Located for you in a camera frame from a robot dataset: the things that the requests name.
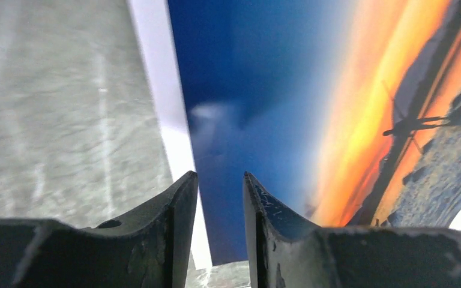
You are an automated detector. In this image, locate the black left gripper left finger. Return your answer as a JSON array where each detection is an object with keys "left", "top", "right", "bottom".
[{"left": 0, "top": 171, "right": 197, "bottom": 287}]

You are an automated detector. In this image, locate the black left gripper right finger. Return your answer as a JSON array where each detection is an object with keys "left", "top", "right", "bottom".
[{"left": 243, "top": 173, "right": 461, "bottom": 287}]

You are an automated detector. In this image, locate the sunset photo print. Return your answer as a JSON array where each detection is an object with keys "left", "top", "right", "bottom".
[{"left": 128, "top": 1, "right": 461, "bottom": 269}]

